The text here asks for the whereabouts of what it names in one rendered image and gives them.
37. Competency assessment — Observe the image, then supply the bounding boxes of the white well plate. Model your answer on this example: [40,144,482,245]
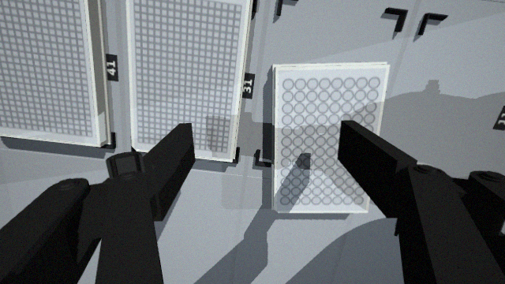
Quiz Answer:
[0,0,111,147]
[271,62,390,213]
[126,0,253,163]

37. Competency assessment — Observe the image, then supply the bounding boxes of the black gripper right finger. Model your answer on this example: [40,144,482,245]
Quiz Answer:
[338,120,505,284]

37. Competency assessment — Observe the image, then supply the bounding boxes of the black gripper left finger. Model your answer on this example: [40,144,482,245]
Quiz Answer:
[0,123,196,284]

